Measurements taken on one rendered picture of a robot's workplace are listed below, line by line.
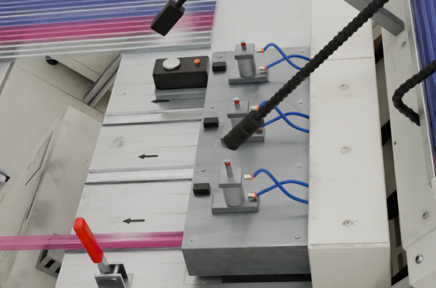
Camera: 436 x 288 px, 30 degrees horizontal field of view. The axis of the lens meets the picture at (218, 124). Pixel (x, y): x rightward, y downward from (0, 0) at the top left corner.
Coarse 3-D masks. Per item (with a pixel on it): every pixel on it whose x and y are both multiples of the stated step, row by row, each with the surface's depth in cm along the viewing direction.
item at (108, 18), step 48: (0, 0) 139; (48, 0) 136; (96, 0) 134; (144, 0) 132; (192, 0) 129; (0, 48) 128; (48, 48) 126; (96, 48) 124; (144, 48) 122; (192, 48) 121
